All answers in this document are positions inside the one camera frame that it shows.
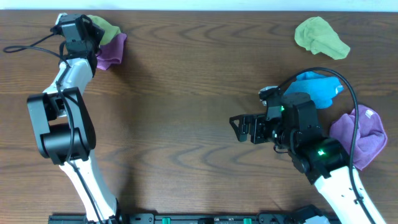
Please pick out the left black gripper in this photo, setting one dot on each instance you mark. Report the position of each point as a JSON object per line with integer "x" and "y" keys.
{"x": 91, "y": 32}

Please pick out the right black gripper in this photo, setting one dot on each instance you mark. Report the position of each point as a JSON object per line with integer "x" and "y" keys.
{"x": 257, "y": 121}

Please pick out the large green cloth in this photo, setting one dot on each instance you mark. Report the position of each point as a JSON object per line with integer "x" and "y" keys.
{"x": 110, "y": 31}

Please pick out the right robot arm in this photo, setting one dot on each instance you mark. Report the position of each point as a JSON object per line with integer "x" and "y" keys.
{"x": 291, "y": 123}

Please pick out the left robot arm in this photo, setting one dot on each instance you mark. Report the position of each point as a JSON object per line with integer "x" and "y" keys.
{"x": 62, "y": 127}

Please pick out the folded purple cloth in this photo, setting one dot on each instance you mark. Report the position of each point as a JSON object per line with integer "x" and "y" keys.
{"x": 111, "y": 53}

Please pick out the blue cloth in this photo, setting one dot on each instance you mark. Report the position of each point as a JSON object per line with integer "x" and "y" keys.
{"x": 322, "y": 89}

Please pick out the crumpled green cloth top right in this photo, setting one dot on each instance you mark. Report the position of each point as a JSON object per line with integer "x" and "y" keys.
{"x": 316, "y": 35}

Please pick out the crumpled purple cloth right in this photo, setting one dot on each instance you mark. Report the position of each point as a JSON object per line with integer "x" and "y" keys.
{"x": 371, "y": 137}

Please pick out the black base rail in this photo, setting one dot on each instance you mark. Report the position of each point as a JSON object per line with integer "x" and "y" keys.
{"x": 148, "y": 218}

